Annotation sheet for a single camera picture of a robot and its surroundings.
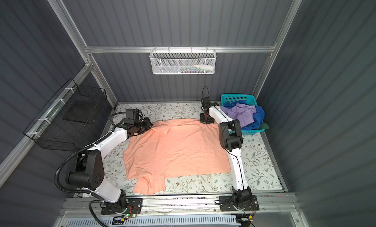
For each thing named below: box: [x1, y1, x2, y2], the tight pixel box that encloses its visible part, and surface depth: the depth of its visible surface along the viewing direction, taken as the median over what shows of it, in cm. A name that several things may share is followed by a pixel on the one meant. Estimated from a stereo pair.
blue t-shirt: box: [223, 100, 266, 131], surface depth 96 cm
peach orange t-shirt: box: [123, 118, 231, 195], surface depth 93 cm
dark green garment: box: [257, 121, 270, 130], surface depth 93 cm
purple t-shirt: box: [219, 103, 257, 128], surface depth 96 cm
